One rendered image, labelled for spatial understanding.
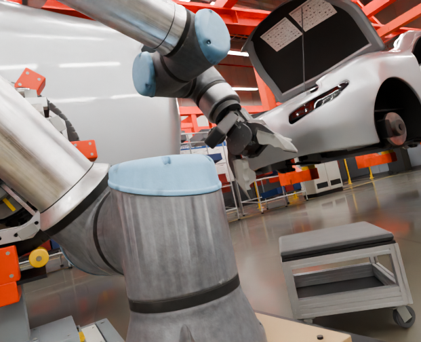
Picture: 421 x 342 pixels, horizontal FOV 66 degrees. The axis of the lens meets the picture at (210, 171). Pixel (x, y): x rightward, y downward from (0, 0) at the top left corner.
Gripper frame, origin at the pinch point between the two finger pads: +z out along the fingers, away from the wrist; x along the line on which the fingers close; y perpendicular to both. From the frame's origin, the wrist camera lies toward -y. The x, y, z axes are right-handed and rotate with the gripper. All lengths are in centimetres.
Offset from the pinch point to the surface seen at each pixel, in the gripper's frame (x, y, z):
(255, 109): 370, 825, -495
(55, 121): 49, -11, -68
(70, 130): 55, -3, -70
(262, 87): 136, 387, -253
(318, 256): 34, 52, 15
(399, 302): 27, 64, 41
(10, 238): 72, -28, -39
